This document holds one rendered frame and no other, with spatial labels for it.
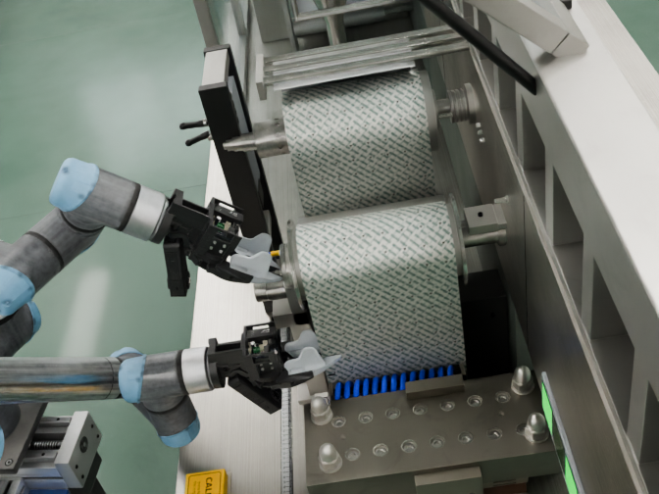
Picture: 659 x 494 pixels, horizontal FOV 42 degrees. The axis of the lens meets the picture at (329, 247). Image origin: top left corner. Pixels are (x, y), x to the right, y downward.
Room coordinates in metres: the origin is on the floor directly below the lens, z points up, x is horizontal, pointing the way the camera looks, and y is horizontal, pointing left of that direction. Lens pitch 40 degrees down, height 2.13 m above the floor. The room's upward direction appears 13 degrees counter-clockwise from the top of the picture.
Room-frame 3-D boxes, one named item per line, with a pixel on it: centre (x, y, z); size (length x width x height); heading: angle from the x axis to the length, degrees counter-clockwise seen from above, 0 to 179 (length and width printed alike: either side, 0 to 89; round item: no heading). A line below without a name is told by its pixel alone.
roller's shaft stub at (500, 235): (1.01, -0.24, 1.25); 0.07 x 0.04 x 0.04; 85
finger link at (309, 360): (0.96, 0.07, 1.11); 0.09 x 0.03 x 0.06; 84
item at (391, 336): (0.96, -0.07, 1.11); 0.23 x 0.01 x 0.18; 85
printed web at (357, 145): (1.16, -0.08, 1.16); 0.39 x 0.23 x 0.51; 175
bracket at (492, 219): (1.01, -0.24, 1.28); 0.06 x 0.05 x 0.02; 85
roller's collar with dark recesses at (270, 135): (1.29, 0.05, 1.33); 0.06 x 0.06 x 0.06; 85
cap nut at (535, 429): (0.78, -0.25, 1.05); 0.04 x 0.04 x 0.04
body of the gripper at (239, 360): (0.99, 0.17, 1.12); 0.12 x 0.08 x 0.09; 85
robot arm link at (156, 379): (1.00, 0.33, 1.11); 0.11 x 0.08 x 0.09; 85
